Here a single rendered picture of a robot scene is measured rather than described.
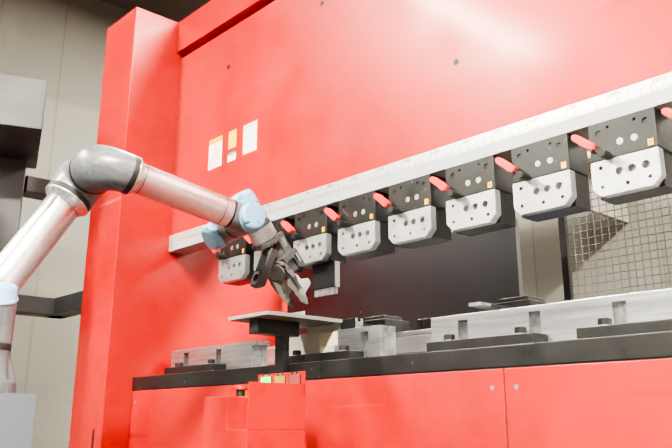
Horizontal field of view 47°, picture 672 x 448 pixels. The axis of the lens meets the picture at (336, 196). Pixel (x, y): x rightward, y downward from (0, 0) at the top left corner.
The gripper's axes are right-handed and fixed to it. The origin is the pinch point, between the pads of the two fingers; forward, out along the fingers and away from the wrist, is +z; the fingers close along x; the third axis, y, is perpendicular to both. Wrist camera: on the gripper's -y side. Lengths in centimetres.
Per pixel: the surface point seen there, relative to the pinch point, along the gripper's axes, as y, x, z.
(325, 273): 12.9, -2.4, -1.4
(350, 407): -22.7, -27.5, 19.1
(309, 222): 20.6, 1.3, -15.4
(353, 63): 50, -18, -50
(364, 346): -1.9, -18.9, 15.4
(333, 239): 19.0, -6.1, -8.9
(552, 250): 248, 81, 121
